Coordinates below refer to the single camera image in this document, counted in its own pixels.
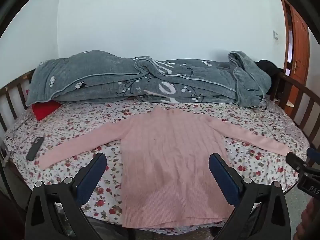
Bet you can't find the red pillow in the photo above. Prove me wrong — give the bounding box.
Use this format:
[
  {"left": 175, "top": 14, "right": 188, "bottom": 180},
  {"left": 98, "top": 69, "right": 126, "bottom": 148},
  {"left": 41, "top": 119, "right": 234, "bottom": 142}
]
[{"left": 32, "top": 101, "right": 62, "bottom": 121}]

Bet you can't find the black phone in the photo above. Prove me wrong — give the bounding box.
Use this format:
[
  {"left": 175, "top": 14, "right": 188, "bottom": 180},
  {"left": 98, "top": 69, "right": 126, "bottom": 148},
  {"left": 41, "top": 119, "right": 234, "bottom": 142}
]
[{"left": 26, "top": 137, "right": 45, "bottom": 161}]

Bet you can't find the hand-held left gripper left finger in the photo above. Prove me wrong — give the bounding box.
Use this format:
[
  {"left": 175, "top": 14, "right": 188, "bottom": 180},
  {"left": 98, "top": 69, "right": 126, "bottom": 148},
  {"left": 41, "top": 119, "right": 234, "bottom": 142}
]
[{"left": 24, "top": 152, "right": 121, "bottom": 240}]

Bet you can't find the wooden bed frame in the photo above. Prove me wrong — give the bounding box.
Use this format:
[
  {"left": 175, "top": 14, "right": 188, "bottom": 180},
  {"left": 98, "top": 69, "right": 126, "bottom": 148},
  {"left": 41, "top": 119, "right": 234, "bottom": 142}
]
[{"left": 0, "top": 67, "right": 320, "bottom": 240}]

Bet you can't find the floral bed sheet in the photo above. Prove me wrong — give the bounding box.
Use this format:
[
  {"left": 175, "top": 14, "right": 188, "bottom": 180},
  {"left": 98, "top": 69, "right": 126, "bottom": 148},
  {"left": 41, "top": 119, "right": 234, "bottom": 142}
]
[{"left": 4, "top": 97, "right": 310, "bottom": 235}]

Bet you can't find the black cloth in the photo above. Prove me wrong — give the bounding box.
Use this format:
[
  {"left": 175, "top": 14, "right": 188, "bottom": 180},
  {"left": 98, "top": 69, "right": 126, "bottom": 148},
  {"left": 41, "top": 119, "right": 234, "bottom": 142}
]
[{"left": 255, "top": 59, "right": 283, "bottom": 78}]

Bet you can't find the pink knit sweater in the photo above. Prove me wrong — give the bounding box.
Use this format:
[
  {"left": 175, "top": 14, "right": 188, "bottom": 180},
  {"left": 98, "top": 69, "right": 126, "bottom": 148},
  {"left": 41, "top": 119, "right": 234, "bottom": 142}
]
[{"left": 39, "top": 105, "right": 292, "bottom": 229}]

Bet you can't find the person's right hand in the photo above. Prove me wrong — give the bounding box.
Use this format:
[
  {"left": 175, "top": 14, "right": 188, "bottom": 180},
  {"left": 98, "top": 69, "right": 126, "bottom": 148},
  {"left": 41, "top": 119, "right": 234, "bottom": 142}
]
[{"left": 294, "top": 199, "right": 320, "bottom": 240}]

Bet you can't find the grey printed blanket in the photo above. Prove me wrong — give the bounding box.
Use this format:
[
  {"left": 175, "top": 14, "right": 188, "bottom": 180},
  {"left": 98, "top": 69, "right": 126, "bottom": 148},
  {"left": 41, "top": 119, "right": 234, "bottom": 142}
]
[{"left": 26, "top": 51, "right": 272, "bottom": 109}]

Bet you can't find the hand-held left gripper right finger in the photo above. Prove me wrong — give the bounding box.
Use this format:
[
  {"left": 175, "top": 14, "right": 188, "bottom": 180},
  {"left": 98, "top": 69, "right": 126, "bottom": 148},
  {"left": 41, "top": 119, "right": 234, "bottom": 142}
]
[{"left": 208, "top": 153, "right": 293, "bottom": 240}]

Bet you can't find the wooden door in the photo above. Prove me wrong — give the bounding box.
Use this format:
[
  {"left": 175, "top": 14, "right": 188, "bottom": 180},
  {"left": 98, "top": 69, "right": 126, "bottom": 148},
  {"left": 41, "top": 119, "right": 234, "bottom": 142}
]
[{"left": 280, "top": 0, "right": 311, "bottom": 85}]

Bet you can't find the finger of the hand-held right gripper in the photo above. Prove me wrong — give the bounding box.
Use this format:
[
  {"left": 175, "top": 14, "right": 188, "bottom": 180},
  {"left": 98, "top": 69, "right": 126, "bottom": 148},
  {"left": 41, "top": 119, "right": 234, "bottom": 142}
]
[
  {"left": 307, "top": 147, "right": 320, "bottom": 159},
  {"left": 286, "top": 151, "right": 310, "bottom": 174}
]

